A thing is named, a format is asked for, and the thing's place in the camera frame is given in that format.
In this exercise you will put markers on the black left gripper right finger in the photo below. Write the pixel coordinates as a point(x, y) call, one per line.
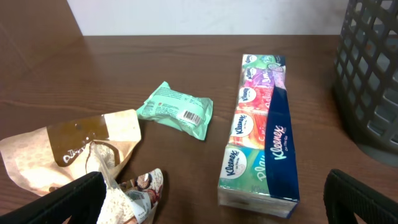
point(346, 198)

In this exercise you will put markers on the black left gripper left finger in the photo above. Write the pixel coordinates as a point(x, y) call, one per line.
point(80, 201)

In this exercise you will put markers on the beige brown snack pouch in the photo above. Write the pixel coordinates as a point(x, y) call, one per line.
point(48, 158)

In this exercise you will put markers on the Kleenex tissue multipack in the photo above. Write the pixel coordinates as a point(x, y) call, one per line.
point(259, 171)

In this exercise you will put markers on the grey plastic basket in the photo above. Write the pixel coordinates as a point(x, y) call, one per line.
point(365, 88)

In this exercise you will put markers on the mint green wrapped packet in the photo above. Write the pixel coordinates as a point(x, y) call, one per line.
point(178, 110)

